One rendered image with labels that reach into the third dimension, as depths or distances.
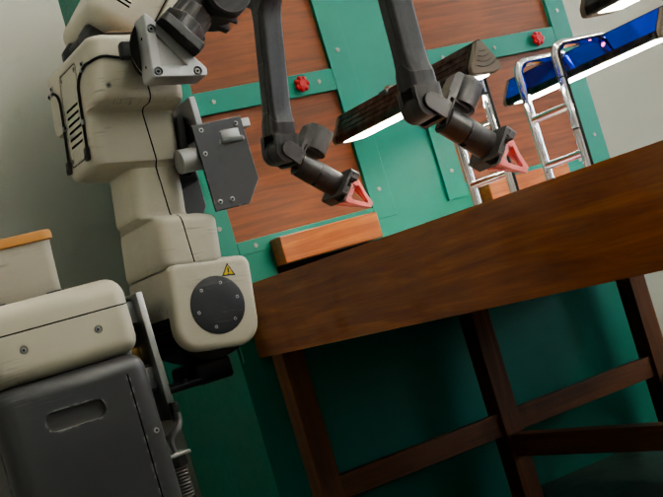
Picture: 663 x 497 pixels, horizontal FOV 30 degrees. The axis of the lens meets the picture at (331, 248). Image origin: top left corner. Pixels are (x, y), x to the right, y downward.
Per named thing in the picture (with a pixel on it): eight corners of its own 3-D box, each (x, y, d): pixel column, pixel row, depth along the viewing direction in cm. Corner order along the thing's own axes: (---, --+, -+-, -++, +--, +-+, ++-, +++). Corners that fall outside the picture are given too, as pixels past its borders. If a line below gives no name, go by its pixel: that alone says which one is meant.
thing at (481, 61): (474, 74, 258) (464, 41, 258) (333, 146, 312) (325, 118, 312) (503, 68, 262) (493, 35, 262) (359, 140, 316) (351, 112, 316)
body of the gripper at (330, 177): (336, 180, 285) (310, 166, 282) (358, 171, 276) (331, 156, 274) (327, 205, 283) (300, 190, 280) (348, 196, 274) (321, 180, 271)
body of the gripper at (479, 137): (483, 142, 244) (454, 124, 242) (514, 128, 235) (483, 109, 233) (475, 171, 242) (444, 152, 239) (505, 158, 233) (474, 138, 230)
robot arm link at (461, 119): (427, 132, 236) (443, 125, 231) (438, 103, 238) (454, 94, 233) (456, 150, 238) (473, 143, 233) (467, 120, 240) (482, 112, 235)
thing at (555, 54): (607, 216, 296) (552, 38, 298) (554, 231, 313) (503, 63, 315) (662, 199, 305) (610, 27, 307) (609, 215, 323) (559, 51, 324)
